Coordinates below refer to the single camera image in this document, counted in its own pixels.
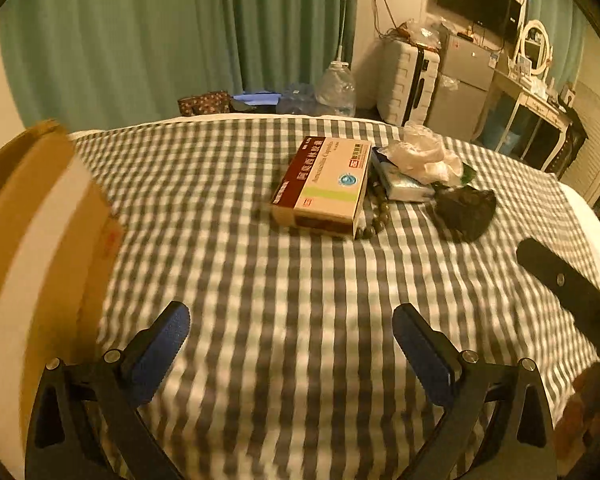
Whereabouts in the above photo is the brown patterned bag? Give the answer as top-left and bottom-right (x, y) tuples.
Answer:
(178, 91), (232, 117)

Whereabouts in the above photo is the blue Vinda tissue pack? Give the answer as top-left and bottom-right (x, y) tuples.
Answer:
(372, 148), (434, 203)

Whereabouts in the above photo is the black wall television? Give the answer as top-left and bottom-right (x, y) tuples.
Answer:
(437, 0), (521, 44)

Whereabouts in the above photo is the black bag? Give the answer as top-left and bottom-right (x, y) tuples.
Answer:
(434, 185), (498, 243)

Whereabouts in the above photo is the green snack wrapper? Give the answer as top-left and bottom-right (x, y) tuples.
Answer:
(460, 164), (477, 185)

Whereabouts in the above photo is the right green curtain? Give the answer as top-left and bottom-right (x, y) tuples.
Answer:
(527, 0), (586, 89)

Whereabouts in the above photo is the maroon white medicine box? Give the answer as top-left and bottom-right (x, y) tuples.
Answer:
(270, 136), (372, 237)

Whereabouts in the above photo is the pack of small water bottles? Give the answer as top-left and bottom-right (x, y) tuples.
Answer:
(276, 82), (316, 116)

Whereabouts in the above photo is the dark bead bracelet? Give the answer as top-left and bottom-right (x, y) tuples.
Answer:
(354, 179), (392, 241)

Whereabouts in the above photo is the grey checked bed cover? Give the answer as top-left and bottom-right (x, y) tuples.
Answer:
(76, 116), (600, 479)

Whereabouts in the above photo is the large clear water bottle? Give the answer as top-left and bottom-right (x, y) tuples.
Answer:
(315, 46), (356, 117)

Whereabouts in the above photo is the white suitcase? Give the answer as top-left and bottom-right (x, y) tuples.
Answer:
(377, 40), (440, 127)

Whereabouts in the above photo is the brown cardboard box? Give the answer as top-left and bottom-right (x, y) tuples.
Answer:
(0, 120), (124, 476)

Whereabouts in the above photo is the grey mini fridge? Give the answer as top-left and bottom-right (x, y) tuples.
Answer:
(425, 34), (494, 141)

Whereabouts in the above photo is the blue bin under table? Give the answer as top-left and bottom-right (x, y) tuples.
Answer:
(480, 94), (515, 150)

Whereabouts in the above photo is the cream lace cloth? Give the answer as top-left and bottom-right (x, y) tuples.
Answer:
(380, 122), (464, 188)

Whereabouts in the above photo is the green curtain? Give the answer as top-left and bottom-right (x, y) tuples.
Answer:
(527, 0), (586, 89)
(0, 0), (356, 130)

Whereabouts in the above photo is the white oval mirror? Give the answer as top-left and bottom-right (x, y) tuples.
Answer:
(514, 20), (554, 78)

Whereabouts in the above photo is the white dressing table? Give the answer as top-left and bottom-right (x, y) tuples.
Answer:
(471, 70), (572, 171)

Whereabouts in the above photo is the person's right hand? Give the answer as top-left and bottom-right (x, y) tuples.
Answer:
(554, 362), (600, 464)

